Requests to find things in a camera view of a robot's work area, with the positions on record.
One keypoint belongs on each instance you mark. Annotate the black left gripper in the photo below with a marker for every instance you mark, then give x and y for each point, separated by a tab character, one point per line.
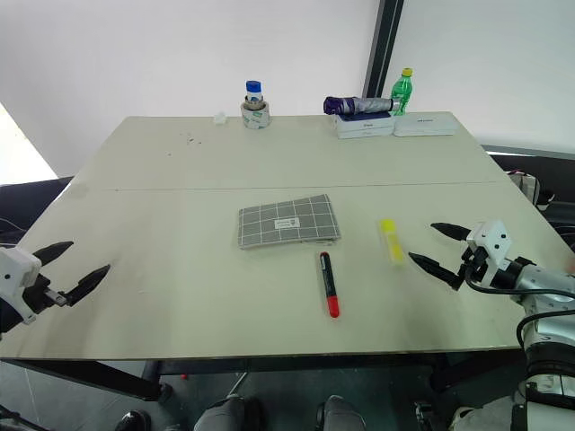
35	296

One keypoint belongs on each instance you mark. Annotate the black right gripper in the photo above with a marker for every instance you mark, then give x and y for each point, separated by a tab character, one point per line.
476	265

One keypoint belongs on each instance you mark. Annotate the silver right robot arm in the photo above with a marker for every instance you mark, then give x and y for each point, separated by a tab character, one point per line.
542	305

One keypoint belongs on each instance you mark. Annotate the yellow highlighter pen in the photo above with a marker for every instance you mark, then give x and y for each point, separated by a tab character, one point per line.
391	243

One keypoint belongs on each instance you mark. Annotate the black marker with red cap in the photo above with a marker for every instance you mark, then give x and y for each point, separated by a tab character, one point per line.
329	285

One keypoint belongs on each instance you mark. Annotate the flat white box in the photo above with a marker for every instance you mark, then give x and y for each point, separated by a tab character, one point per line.
425	124

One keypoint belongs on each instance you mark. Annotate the white box with blue top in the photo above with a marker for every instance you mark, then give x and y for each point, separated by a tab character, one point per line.
365	125

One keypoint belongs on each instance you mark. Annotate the grey checked folded cloth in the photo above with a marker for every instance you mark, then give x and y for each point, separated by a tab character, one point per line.
287	222

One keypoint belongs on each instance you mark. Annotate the green plastic bottle yellow cap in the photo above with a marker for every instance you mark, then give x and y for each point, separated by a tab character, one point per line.
401	92

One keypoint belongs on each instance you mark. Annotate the purple folded umbrella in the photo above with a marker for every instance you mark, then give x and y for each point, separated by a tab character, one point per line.
359	106

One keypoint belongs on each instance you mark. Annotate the black shoe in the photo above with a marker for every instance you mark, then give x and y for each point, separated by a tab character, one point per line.
133	421

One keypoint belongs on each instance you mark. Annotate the dark rounded robot foot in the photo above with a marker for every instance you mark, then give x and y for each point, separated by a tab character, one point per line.
341	414
224	413

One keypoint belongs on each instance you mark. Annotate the small white crumpled paper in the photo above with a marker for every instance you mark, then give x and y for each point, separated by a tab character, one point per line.
219	118

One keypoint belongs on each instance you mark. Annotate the white tape roll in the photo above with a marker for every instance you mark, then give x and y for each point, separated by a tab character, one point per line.
255	115

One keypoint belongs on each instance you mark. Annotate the white bottle with blue cap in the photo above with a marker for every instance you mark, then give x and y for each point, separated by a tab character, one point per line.
253	92

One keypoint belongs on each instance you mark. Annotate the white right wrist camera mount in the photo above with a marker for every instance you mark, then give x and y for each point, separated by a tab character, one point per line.
490	240

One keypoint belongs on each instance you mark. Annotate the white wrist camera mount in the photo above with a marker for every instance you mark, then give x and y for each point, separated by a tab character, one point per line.
13	277
490	240

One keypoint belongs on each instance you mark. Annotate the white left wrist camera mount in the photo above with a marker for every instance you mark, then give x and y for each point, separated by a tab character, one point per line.
13	277

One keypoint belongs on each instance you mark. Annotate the black table frame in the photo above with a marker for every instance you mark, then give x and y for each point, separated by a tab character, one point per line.
135	372

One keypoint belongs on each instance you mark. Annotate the black vertical wall post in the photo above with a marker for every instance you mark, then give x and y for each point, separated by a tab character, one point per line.
383	49

